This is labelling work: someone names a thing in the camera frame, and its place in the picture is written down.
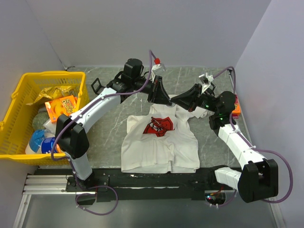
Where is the black folding mirror left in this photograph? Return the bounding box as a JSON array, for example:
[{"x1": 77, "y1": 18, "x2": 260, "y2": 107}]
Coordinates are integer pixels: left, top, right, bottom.
[{"x1": 91, "y1": 78, "x2": 103, "y2": 95}]

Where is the green scrub sponge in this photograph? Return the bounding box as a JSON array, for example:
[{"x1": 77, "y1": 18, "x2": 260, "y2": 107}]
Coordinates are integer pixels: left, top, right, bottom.
[{"x1": 32, "y1": 111, "x2": 49, "y2": 131}]

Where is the blue white canister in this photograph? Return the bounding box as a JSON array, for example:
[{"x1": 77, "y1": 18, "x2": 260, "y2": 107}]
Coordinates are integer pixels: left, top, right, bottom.
[{"x1": 41, "y1": 137, "x2": 55, "y2": 154}]

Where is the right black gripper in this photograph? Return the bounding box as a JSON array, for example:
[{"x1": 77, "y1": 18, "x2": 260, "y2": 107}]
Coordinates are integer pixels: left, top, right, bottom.
[{"x1": 171, "y1": 84, "x2": 219, "y2": 114}]

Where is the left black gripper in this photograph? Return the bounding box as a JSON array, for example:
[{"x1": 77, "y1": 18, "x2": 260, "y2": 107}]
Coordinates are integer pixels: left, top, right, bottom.
[{"x1": 132, "y1": 75, "x2": 172, "y2": 105}]

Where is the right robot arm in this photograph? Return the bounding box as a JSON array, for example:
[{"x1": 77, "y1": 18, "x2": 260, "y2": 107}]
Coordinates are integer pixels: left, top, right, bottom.
[{"x1": 171, "y1": 84, "x2": 278, "y2": 203}]

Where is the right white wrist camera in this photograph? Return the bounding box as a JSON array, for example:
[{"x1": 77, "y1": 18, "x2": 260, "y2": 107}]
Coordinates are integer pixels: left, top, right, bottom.
[{"x1": 199, "y1": 73, "x2": 214, "y2": 93}]

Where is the orange Scrub Daddy box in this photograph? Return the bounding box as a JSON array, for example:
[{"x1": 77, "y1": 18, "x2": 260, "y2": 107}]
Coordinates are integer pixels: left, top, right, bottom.
[{"x1": 45, "y1": 95, "x2": 77, "y2": 123}]

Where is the aluminium rail frame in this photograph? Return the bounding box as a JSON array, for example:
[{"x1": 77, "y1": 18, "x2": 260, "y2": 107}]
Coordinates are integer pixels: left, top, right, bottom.
[{"x1": 13, "y1": 172, "x2": 79, "y2": 228}]

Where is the blue lid white container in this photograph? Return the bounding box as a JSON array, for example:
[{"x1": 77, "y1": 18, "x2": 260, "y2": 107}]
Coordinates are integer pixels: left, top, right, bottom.
[{"x1": 25, "y1": 130, "x2": 46, "y2": 155}]

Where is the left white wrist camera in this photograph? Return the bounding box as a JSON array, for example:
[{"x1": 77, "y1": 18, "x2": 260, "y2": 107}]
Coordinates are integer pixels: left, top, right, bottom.
[{"x1": 152, "y1": 63, "x2": 166, "y2": 78}]

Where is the pink orange sponge box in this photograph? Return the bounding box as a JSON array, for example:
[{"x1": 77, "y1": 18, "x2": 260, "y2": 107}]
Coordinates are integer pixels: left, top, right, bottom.
[{"x1": 232, "y1": 95, "x2": 241, "y2": 119}]

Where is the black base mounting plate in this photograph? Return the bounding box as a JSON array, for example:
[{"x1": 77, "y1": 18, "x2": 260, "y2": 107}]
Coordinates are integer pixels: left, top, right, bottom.
[{"x1": 65, "y1": 165, "x2": 247, "y2": 202}]

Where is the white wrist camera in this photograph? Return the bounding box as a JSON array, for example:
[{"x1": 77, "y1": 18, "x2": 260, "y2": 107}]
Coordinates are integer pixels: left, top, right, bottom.
[
  {"x1": 199, "y1": 73, "x2": 214, "y2": 93},
  {"x1": 152, "y1": 63, "x2": 166, "y2": 78}
]

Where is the white Coca-Cola t-shirt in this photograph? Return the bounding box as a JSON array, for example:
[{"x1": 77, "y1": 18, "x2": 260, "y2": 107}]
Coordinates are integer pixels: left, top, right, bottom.
[{"x1": 121, "y1": 104, "x2": 208, "y2": 174}]

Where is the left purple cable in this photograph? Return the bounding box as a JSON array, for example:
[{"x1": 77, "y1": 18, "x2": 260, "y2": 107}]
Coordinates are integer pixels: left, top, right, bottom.
[{"x1": 51, "y1": 49, "x2": 160, "y2": 216}]

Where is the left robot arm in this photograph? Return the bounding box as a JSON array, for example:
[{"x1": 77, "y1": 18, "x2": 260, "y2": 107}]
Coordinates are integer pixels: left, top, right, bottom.
[{"x1": 55, "y1": 57, "x2": 172, "y2": 191}]

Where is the gold snack bag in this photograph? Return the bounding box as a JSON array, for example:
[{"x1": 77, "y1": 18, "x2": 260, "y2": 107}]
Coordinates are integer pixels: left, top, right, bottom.
[{"x1": 27, "y1": 85, "x2": 77, "y2": 105}]

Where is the yellow plastic basket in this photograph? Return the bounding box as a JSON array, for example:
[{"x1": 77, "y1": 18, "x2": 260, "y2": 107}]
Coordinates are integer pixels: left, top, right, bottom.
[{"x1": 0, "y1": 71, "x2": 89, "y2": 166}]

